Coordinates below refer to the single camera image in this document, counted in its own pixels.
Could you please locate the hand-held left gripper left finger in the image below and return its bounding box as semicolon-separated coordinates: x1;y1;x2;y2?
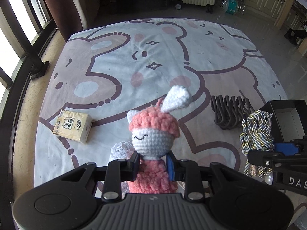
59;151;141;202

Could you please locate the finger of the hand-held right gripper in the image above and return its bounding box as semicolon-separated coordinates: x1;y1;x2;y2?
275;138;307;154
248;150;298;172

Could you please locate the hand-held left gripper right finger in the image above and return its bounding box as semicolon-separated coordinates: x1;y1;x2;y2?
167;155;243;201

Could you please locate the white yarn ball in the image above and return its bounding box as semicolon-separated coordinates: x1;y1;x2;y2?
109;142;136;193

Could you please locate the gold grey twisted rope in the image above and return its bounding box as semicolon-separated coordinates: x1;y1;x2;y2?
239;110;275;157

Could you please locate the black cardboard box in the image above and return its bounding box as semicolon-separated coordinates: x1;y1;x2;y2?
259;100;307;149

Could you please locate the pink white crocheted bunny doll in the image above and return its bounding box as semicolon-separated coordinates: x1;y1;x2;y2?
127;85;192;194

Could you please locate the grey knitted item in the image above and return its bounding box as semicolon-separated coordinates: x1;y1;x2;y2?
244;160;274;185

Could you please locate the yellow tissue packet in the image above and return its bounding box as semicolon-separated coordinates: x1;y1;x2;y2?
52;109;93;144

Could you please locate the printed bear blanket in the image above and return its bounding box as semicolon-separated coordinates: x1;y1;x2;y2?
34;18;288;190

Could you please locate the black window railing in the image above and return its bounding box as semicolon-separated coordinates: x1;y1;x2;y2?
0;0;59;197

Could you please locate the wooden table leg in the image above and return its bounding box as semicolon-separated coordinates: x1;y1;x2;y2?
275;0;296;30

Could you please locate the pack of water bottles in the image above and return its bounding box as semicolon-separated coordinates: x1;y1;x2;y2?
217;0;247;13

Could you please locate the brown curtain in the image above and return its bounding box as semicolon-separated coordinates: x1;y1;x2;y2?
37;0;101;41

